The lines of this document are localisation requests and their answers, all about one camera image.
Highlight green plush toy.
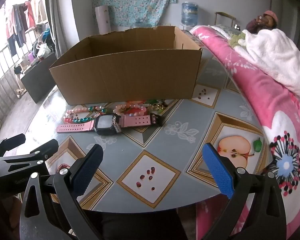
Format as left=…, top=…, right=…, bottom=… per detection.
left=227, top=34, right=248, bottom=48

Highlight brown cardboard box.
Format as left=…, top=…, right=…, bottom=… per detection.
left=49, top=26, right=203, bottom=105

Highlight pink and black wristwatch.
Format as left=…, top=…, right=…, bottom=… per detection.
left=56, top=112, right=163, bottom=136

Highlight printed fruit tablecloth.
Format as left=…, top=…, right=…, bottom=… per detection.
left=39, top=30, right=272, bottom=210

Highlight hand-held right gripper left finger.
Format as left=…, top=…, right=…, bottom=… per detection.
left=19, top=144, right=104, bottom=240

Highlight white lace cover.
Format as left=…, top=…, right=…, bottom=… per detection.
left=208, top=24, right=243, bottom=37

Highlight pink floral blanket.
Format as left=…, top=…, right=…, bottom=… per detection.
left=190, top=25, right=300, bottom=240

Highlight pink bead bracelet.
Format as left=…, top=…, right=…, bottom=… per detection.
left=63, top=106, right=108, bottom=125

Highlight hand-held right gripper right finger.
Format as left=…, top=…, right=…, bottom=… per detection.
left=202, top=142, right=287, bottom=240

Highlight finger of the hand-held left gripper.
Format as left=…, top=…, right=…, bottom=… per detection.
left=0, top=139, right=59, bottom=172
left=0, top=133, right=26, bottom=155

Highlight green and gold pendant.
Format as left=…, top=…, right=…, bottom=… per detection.
left=143, top=99, right=168, bottom=112

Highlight peach and green bead bracelet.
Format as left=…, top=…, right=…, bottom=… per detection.
left=112, top=101, right=147, bottom=117

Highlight metal balcony railing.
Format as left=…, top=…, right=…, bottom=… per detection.
left=0, top=42, right=25, bottom=135

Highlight small white plastic bag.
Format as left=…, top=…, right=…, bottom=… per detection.
left=36, top=42, right=52, bottom=57

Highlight rolled pale pink mat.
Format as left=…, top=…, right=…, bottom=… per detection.
left=94, top=5, right=111, bottom=35

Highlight grey curtain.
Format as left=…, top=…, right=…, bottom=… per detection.
left=44, top=0, right=78, bottom=60

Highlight hanging clothes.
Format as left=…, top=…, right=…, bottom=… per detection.
left=4, top=0, right=48, bottom=57

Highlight dark panel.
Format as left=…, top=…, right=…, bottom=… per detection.
left=20, top=51, right=58, bottom=104

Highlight teal floral wall cloth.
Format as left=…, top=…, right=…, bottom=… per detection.
left=93, top=0, right=177, bottom=27

